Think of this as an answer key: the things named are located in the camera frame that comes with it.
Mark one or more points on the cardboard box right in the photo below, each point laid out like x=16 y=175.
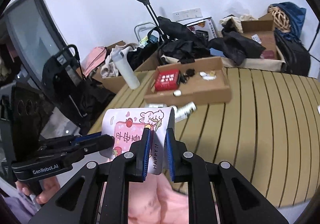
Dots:
x=262 y=31

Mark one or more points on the person's left hand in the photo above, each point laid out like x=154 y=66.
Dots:
x=50 y=187

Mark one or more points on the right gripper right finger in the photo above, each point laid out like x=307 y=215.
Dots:
x=217 y=193

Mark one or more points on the red gift box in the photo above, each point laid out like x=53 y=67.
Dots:
x=167 y=80

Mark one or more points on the wall power sockets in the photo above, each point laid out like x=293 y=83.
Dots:
x=187 y=14

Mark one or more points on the black folding cart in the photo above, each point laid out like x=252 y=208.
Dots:
x=82 y=100

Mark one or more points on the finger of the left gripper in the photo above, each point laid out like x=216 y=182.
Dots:
x=65 y=141
x=75 y=153

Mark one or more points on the woven rattan ball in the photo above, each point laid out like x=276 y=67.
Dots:
x=280 y=19

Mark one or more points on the black camera tripod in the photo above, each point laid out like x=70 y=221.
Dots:
x=312 y=43

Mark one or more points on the white round lid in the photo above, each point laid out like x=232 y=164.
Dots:
x=177 y=93

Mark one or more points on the black suitcase bag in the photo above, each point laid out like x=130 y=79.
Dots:
x=297 y=58

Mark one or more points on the black trolley handle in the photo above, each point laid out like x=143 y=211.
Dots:
x=152 y=13

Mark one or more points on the beige clothes pile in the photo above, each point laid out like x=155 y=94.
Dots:
x=109 y=69

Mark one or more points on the black jacket pile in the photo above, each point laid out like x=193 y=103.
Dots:
x=180 y=43

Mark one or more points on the white printed product box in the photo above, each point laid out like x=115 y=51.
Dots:
x=203 y=27

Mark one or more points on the cardboard tray box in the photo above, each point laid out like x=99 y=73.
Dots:
x=196 y=90

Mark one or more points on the large cardboard box left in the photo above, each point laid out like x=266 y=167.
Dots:
x=99 y=66

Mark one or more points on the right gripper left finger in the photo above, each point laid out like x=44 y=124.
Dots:
x=99 y=193

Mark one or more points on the pink white card box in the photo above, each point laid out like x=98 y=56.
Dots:
x=126 y=125

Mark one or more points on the pink backpack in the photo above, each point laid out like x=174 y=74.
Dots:
x=94 y=59

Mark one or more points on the white wet wipes pack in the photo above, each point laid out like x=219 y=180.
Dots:
x=156 y=105

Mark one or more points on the beige canvas bag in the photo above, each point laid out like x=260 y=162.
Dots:
x=261 y=64

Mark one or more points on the tan slatted folding table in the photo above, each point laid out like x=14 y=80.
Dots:
x=269 y=130

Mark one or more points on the blue cloth bag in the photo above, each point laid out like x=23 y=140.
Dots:
x=296 y=15

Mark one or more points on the white thermos bottle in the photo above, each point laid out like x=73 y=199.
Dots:
x=119 y=57

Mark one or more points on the white spray bottle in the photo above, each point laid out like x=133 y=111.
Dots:
x=184 y=112

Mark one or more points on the black charger plug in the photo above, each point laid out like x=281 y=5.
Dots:
x=189 y=72

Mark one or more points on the white metal rack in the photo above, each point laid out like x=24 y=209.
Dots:
x=142 y=27

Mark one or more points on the pink hooded jacket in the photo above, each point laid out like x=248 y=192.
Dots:
x=155 y=201

